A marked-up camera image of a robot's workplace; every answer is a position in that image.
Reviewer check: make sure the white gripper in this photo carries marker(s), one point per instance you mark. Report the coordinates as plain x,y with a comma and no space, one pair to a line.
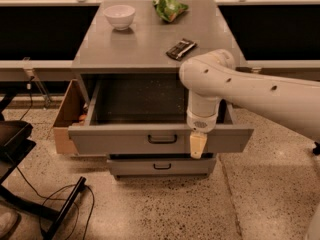
201,123

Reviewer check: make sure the grey top drawer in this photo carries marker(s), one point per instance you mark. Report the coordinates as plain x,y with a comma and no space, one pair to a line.
133,113

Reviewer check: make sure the grey drawer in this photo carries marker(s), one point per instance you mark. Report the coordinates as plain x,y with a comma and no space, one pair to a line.
133,113
160,164

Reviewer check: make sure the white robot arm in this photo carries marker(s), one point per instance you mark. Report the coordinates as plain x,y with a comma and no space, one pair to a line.
274,184

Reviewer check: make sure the grey bottom drawer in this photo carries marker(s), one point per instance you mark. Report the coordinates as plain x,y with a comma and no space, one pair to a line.
160,164

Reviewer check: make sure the grey drawer cabinet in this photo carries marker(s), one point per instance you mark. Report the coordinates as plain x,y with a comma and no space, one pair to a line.
142,49

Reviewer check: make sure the dark snack bar wrapper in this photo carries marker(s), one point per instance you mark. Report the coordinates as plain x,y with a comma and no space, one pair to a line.
183,47

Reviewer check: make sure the cardboard box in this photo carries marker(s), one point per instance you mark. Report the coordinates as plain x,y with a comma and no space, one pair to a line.
70,110

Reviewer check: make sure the green chip bag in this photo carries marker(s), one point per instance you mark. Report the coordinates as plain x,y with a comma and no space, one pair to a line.
169,10

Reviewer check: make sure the white bowl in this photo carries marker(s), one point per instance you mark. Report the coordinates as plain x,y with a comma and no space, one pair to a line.
120,16

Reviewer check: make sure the white shoe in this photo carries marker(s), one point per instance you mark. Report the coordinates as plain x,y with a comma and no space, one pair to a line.
7,221

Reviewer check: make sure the black chair frame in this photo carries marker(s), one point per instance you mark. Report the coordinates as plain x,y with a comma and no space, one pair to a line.
14,147

